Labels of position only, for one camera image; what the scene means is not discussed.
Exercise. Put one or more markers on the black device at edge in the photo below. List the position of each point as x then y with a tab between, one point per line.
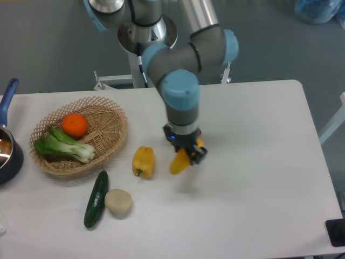
335	230

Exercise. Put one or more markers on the green bok choy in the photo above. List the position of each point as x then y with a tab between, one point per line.
59	143

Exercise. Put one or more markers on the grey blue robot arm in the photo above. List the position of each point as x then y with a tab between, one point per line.
172	72

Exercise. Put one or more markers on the dark green cucumber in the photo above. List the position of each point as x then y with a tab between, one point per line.
96	203

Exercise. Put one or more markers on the blue plastic bag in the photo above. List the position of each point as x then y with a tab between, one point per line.
320	12

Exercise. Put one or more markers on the orange tangerine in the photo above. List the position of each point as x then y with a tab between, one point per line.
74	125

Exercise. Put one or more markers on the white frame bar right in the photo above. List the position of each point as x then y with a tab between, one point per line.
333	124

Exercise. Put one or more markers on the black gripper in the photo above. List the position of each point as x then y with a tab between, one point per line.
188	142

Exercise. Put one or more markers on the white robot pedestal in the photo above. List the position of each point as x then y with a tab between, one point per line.
134	73

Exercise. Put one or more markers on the blue handled saucepan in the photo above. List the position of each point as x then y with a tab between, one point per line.
12	156

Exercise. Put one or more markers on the beige round potato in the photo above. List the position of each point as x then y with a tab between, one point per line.
118	201

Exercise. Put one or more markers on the yellow bell pepper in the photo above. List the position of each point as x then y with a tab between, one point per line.
143	162

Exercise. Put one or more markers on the yellow mango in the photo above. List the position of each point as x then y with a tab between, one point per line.
182	161

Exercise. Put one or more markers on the woven wicker basket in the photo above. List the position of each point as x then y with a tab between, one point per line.
106	132

